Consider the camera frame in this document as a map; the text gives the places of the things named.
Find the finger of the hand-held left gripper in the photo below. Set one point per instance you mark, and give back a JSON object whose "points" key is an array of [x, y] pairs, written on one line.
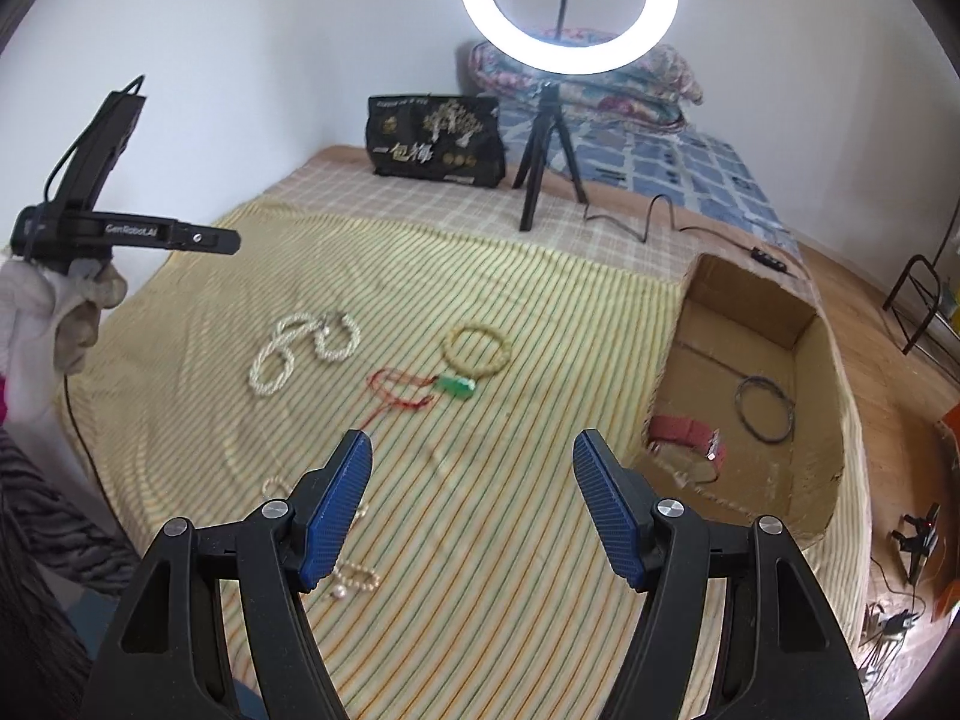
{"points": [[214, 240]]}

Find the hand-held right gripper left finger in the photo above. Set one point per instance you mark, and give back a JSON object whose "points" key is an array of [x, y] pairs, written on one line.
{"points": [[339, 514]]}

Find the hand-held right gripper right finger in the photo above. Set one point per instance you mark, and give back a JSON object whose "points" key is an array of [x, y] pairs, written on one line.
{"points": [[606, 514]]}

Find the cardboard box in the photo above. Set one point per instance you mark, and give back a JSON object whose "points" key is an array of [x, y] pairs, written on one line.
{"points": [[821, 405]]}

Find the person's left forearm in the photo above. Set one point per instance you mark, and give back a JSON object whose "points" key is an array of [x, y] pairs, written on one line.
{"points": [[45, 510]]}

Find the person's left hand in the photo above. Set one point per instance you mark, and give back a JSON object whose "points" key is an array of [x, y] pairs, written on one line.
{"points": [[45, 315]]}

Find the brown checked blanket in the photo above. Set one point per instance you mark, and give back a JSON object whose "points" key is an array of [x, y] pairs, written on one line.
{"points": [[337, 187]]}

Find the yellow striped blanket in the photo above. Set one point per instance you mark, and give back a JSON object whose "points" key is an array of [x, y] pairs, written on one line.
{"points": [[487, 427]]}

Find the dark thin bangle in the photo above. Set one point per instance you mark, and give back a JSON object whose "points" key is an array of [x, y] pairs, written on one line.
{"points": [[739, 399]]}

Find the black snack bag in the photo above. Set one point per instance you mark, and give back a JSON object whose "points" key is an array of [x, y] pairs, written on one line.
{"points": [[420, 157]]}

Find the black inline controller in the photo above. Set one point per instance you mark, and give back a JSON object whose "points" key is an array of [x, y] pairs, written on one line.
{"points": [[769, 259]]}

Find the white power strip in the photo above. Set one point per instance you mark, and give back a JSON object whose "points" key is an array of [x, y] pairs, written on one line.
{"points": [[894, 624]]}

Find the black gripper on floor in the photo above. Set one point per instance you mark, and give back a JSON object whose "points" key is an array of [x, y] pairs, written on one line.
{"points": [[921, 540]]}

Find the black tripod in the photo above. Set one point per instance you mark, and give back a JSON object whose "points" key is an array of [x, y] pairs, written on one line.
{"points": [[541, 135]]}

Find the blue patterned bedsheet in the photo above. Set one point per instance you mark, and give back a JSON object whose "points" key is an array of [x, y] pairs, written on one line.
{"points": [[675, 165]]}

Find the orange cloth covered table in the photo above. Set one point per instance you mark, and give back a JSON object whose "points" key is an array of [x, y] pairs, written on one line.
{"points": [[951, 427]]}

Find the black metal clothes rack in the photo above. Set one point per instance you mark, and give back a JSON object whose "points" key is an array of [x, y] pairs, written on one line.
{"points": [[922, 313]]}

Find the folded floral quilt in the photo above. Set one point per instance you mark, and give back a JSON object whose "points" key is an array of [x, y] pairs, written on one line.
{"points": [[660, 82]]}

